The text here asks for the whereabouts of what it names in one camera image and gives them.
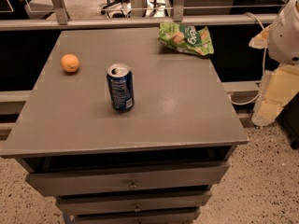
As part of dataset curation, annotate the bottom grey drawer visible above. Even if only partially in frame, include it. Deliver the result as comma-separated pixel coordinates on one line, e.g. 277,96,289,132
65,207,200,224

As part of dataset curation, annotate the grey drawer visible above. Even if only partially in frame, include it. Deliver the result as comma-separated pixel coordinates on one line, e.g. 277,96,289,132
26,161,230,196
65,207,200,224
57,190,211,215

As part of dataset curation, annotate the grey drawer cabinet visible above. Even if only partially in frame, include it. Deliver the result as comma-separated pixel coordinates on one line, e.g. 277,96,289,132
0,27,249,224

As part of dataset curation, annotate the top grey drawer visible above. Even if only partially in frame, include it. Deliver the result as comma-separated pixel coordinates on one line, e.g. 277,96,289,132
26,161,230,196

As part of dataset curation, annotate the white cable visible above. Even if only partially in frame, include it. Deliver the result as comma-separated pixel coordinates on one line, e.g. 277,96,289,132
228,11,269,106

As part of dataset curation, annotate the orange fruit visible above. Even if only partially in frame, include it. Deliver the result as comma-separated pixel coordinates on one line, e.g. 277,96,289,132
61,54,79,73

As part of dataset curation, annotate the grey metal railing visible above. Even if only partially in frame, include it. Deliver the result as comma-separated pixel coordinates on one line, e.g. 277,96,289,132
0,0,275,31

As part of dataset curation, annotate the black office chair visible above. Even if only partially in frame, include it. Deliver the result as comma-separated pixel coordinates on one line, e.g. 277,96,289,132
100,0,130,18

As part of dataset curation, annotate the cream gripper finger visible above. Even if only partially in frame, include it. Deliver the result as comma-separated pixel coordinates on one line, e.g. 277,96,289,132
251,63,299,126
249,26,271,49

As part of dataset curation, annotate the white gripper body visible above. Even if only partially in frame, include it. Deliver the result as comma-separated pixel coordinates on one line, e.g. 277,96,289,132
268,0,299,64

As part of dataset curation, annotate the blue pepsi can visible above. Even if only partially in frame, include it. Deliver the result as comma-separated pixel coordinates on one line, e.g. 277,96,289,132
107,63,135,112

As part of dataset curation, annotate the green snack bag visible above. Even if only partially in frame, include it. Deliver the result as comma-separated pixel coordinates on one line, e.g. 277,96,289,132
158,22,214,56

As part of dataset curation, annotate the middle grey drawer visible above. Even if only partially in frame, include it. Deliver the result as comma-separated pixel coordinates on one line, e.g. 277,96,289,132
57,190,211,215

